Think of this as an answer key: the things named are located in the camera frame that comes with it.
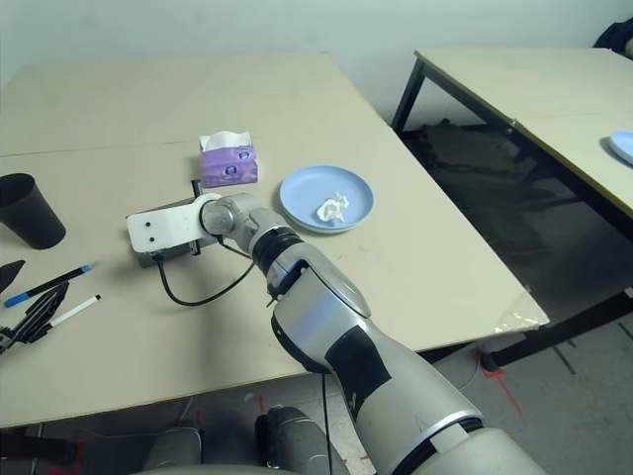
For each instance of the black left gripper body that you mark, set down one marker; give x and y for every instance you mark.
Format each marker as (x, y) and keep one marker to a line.
(6, 339)

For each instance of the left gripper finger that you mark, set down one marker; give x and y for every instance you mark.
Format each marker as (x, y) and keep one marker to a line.
(10, 274)
(44, 312)

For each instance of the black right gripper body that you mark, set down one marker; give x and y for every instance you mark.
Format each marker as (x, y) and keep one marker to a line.
(198, 190)

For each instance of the black pen blue cap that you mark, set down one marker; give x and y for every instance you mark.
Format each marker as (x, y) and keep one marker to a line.
(44, 286)

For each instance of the white marker black cap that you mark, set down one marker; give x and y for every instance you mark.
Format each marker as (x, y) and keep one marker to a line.
(79, 309)

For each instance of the white tissue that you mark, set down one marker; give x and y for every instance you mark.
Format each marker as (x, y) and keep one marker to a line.
(331, 209)

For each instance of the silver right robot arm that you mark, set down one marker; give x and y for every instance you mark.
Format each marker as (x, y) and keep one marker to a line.
(321, 316)

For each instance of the purple tissue pack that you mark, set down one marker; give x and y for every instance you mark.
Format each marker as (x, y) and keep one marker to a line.
(227, 168)

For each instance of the black plastic cup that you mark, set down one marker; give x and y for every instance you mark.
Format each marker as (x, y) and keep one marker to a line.
(32, 218)

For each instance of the grey left robot leg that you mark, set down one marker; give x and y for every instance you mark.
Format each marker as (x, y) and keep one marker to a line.
(175, 447)

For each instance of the grey robot torso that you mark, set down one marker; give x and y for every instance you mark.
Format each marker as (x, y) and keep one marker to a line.
(222, 470)

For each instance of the grey round base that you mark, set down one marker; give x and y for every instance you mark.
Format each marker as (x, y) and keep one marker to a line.
(297, 435)

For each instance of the clear plastic tape patch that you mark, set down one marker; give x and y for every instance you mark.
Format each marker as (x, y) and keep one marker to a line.
(524, 314)

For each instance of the beige table black legs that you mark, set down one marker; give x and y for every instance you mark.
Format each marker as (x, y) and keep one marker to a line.
(544, 89)

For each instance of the pale blue small plate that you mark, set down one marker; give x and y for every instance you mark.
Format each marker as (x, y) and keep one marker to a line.
(620, 146)

